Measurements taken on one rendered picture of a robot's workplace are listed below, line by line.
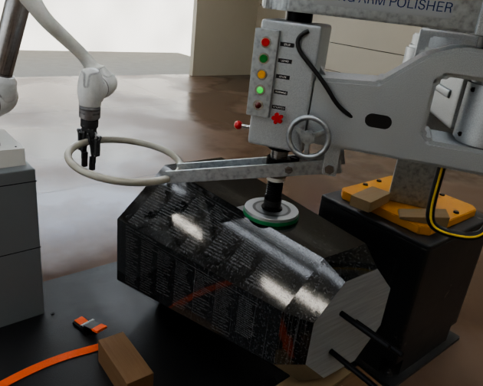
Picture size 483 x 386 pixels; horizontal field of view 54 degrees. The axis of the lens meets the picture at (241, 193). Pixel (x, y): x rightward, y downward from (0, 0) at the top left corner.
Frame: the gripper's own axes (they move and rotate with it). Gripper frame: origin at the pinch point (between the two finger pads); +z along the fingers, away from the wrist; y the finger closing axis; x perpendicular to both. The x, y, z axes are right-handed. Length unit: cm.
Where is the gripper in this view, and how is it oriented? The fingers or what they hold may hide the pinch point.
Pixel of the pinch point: (88, 161)
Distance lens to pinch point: 223.5
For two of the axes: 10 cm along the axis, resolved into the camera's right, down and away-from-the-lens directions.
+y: 8.3, 3.4, -4.5
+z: -1.6, 9.0, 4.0
